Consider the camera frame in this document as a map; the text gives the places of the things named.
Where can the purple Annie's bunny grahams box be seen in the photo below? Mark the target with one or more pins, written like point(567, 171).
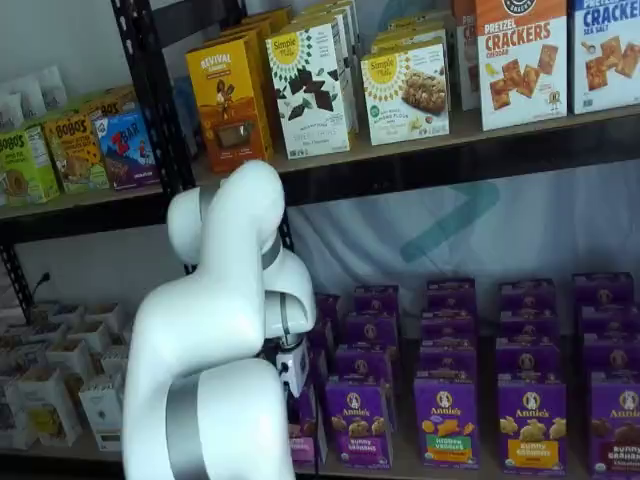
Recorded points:
point(362, 365)
point(370, 330)
point(375, 300)
point(357, 425)

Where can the blue ZBar box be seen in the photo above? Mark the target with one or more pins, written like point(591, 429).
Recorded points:
point(127, 150)

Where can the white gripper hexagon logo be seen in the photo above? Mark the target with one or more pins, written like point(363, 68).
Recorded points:
point(297, 367)

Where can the orange Bobo's box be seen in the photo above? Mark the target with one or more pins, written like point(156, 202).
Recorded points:
point(112, 102)

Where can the green Bobo's box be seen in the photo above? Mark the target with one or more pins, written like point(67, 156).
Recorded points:
point(25, 167)

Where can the small white plastic device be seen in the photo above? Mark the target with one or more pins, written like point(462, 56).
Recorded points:
point(110, 441)

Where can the Simple Mills soft bars box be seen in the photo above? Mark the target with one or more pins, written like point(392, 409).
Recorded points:
point(410, 35)
point(405, 95)

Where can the wooden shelf with black beam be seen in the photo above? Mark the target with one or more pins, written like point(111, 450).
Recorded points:
point(450, 170)
point(75, 220)

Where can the black power plug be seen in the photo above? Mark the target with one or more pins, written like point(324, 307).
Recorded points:
point(42, 281)

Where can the purple Annie's hidden veggies box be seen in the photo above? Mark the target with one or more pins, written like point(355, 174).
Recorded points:
point(447, 330)
point(450, 295)
point(447, 362)
point(446, 425)

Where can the yellow Bobo's box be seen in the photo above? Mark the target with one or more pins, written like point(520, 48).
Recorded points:
point(75, 155)

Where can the blue sea salt crackers box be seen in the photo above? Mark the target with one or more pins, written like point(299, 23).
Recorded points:
point(607, 55)

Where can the purple Annie's yellow-label bunny box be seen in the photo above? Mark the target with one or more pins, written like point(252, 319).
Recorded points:
point(532, 430)
point(527, 325)
point(527, 362)
point(527, 295)

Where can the purple Annie's Neapolitan grahams box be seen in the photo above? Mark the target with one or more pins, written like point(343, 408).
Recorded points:
point(319, 367)
point(322, 335)
point(307, 430)
point(328, 309)

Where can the Simple Mills dark thins box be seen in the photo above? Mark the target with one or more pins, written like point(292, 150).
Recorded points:
point(310, 100)
point(350, 60)

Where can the orange Revival snack box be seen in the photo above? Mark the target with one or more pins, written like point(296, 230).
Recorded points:
point(257, 27)
point(225, 100)

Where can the purple Annie's chocolate grahams box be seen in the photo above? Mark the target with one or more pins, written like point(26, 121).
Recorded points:
point(612, 355)
point(602, 290)
point(617, 425)
point(610, 320)

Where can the orange cheddar pretzel crackers box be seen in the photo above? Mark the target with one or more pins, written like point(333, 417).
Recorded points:
point(466, 55)
point(522, 65)

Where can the white stand-up pouch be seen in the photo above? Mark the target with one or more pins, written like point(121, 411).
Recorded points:
point(52, 87)
point(30, 97)
point(11, 112)

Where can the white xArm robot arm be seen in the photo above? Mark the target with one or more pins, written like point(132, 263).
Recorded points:
point(200, 325)

